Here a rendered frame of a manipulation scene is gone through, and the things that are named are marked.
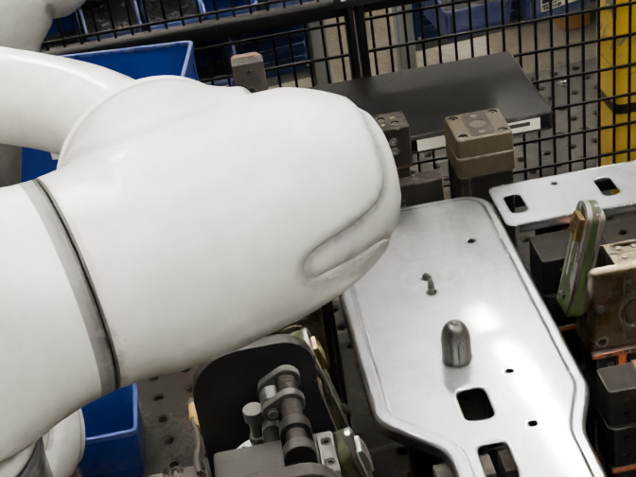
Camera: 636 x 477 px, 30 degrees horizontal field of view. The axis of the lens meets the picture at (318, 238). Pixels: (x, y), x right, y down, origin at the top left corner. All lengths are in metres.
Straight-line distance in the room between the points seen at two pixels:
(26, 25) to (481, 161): 0.74
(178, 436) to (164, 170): 1.23
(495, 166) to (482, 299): 0.28
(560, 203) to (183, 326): 1.07
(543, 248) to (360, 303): 0.25
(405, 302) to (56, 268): 0.92
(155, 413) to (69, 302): 1.28
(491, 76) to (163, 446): 0.72
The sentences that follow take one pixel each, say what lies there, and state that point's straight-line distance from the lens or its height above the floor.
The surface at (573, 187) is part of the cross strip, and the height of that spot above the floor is 1.00.
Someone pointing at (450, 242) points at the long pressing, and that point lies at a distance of 1.47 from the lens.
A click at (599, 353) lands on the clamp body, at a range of 1.40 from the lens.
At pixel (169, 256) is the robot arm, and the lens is 0.50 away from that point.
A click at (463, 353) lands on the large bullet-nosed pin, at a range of 1.27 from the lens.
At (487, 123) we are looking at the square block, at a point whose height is 1.06.
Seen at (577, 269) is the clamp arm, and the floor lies 1.05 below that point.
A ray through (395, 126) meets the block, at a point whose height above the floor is 1.08.
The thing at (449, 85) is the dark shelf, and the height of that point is 1.03.
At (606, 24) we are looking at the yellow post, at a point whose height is 1.01.
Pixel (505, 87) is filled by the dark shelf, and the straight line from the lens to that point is 1.77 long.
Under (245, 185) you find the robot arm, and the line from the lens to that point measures 0.51.
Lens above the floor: 1.81
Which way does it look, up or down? 32 degrees down
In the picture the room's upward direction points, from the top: 9 degrees counter-clockwise
